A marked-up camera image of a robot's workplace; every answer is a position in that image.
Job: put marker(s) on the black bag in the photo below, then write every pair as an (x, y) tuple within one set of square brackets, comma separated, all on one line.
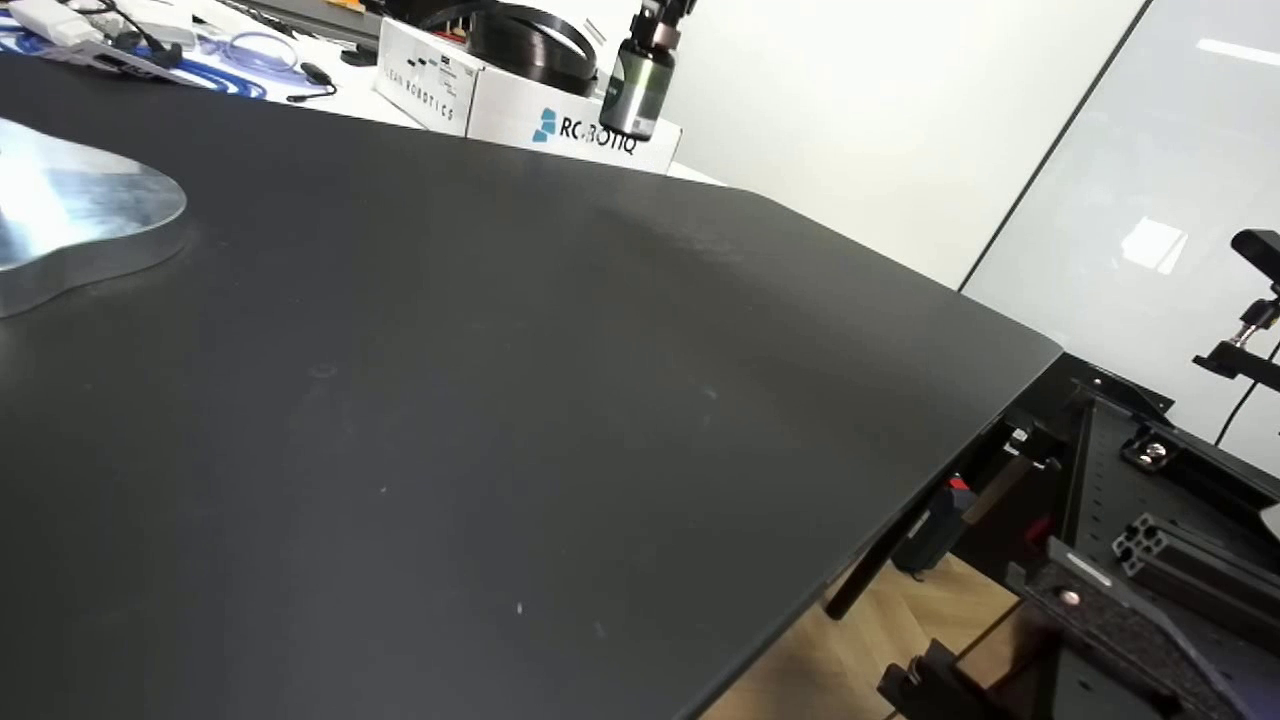
[(535, 44)]

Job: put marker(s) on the dark green medicine bottle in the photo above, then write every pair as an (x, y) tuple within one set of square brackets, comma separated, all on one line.
[(639, 92)]

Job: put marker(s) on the black metal frame equipment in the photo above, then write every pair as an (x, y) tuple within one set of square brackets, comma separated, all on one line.
[(1107, 503)]

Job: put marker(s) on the white Robotiq cardboard box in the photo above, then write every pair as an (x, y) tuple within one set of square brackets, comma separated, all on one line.
[(441, 86)]

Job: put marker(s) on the blue white plastic packaging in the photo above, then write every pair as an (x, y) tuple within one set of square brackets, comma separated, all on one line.
[(224, 62)]

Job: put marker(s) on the black floor clamp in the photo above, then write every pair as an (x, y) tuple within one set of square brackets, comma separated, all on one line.
[(935, 681)]

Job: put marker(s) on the black camera on stand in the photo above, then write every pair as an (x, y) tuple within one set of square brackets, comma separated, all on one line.
[(1252, 262)]

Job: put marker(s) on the black aluminium extrusion bar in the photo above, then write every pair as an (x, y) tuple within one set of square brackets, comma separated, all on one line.
[(1203, 567)]

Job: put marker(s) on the black table leg brace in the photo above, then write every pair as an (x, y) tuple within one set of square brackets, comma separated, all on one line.
[(865, 570)]

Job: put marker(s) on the black bracket with silver bolt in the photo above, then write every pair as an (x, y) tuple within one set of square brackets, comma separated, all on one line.
[(1156, 456)]

